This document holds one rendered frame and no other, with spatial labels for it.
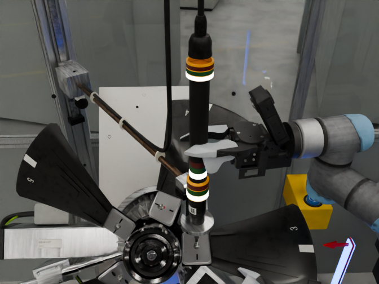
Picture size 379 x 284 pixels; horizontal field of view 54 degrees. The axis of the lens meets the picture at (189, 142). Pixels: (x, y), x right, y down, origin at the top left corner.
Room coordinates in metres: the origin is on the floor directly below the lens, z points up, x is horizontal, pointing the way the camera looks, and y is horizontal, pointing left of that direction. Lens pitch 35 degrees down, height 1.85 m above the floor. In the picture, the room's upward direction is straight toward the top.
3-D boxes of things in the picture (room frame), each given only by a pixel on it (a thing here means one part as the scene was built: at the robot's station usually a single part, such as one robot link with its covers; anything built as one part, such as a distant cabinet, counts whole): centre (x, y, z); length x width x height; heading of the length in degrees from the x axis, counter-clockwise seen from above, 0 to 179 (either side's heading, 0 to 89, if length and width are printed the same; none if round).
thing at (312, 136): (0.58, -0.21, 1.45); 0.08 x 0.05 x 0.08; 12
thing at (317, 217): (0.84, -0.37, 1.02); 0.16 x 0.10 x 0.11; 2
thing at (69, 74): (1.04, 0.36, 1.35); 0.10 x 0.07 x 0.08; 37
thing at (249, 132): (0.56, -0.14, 1.44); 0.12 x 0.08 x 0.09; 102
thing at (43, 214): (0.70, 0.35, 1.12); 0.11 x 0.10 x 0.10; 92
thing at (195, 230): (0.54, -0.01, 1.31); 0.09 x 0.07 x 0.10; 37
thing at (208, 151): (0.51, -0.04, 1.45); 0.09 x 0.03 x 0.06; 110
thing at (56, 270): (0.53, 0.33, 1.08); 0.07 x 0.04 x 0.06; 102
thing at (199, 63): (0.53, -0.02, 1.61); 0.04 x 0.04 x 0.03
